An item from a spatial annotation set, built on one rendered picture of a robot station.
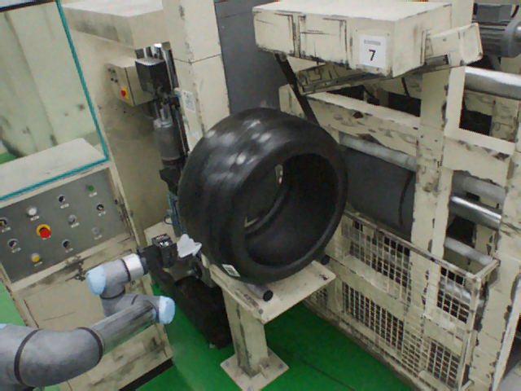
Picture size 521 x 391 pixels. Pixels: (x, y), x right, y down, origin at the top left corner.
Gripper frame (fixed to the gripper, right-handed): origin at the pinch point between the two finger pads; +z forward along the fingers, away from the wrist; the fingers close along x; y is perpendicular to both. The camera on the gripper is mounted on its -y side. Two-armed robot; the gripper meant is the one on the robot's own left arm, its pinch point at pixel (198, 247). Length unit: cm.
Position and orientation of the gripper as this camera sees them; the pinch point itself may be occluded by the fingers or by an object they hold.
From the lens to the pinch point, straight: 149.0
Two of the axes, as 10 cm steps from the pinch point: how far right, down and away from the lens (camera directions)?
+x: -6.0, -3.7, 7.1
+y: -0.2, -8.8, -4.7
